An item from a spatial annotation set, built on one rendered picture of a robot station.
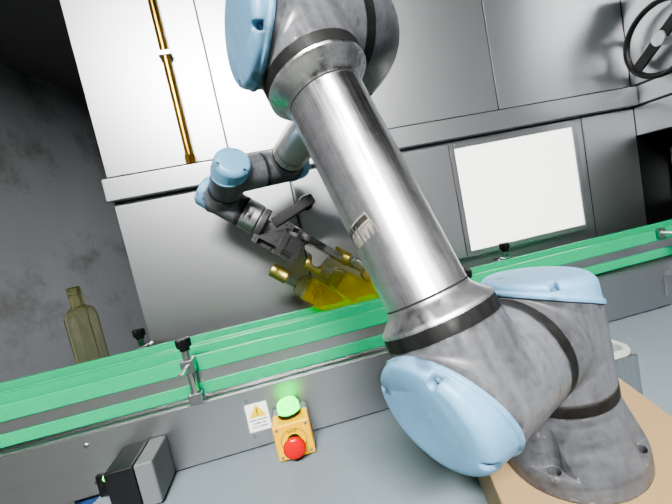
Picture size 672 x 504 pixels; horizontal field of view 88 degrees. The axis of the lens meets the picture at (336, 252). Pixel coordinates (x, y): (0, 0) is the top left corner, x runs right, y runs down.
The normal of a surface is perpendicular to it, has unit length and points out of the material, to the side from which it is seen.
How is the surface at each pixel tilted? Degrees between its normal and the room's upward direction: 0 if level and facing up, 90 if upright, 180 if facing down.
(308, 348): 90
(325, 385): 90
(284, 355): 90
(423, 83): 90
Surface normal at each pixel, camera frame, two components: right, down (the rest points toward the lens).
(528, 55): 0.16, 0.06
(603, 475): -0.22, -0.12
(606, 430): 0.09, -0.21
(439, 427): -0.74, 0.41
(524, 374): 0.41, -0.34
